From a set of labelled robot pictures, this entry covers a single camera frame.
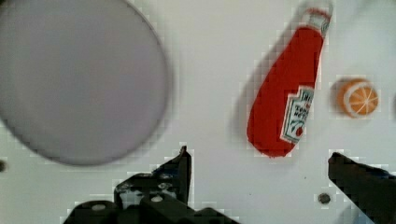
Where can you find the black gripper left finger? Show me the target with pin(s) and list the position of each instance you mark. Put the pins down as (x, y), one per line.
(172, 178)

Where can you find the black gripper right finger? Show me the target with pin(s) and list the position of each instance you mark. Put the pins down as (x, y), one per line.
(371, 189)

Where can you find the red ketchup bottle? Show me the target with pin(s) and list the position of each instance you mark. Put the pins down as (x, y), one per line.
(280, 110)

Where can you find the toy orange half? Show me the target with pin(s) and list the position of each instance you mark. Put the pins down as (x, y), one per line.
(357, 97)

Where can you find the purple round plate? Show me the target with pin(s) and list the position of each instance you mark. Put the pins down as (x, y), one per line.
(83, 82)

